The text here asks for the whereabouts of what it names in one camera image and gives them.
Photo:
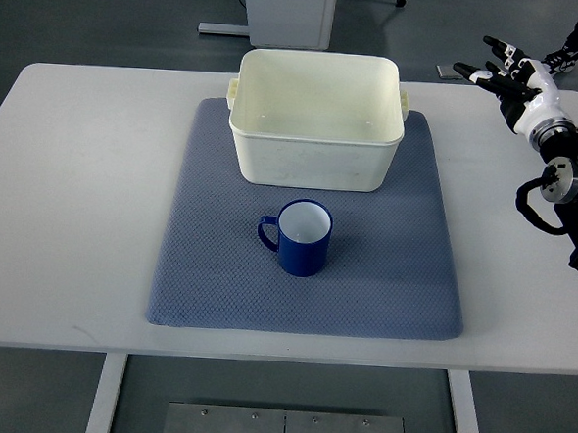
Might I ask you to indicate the white table leg right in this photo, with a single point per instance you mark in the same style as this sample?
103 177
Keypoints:
462 401

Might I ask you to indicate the blue textured mat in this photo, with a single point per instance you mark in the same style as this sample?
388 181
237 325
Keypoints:
389 271

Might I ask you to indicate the black white sneaker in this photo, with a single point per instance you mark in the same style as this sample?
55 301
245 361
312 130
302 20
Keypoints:
561 61

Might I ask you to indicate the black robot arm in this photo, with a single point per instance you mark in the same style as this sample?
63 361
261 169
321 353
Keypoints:
556 140

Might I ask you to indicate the white plastic box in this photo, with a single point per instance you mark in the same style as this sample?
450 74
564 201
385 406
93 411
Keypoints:
318 120

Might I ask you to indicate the grey metal floor plate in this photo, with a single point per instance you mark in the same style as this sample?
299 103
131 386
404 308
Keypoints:
191 418

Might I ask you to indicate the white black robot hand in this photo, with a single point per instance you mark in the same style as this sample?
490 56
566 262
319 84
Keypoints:
529 99

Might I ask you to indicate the white cabinet pedestal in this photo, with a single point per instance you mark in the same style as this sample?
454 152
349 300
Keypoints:
290 24

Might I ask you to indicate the white table leg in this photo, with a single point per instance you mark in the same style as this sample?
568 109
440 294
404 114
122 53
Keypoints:
462 401
105 400

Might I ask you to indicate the blue mug white inside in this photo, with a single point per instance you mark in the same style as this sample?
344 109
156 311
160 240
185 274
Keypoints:
299 235

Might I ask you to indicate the white table leg left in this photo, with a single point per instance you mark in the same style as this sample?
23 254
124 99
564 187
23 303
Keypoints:
105 400

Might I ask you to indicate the small grey floor plate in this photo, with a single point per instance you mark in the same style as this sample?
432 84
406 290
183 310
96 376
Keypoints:
447 73

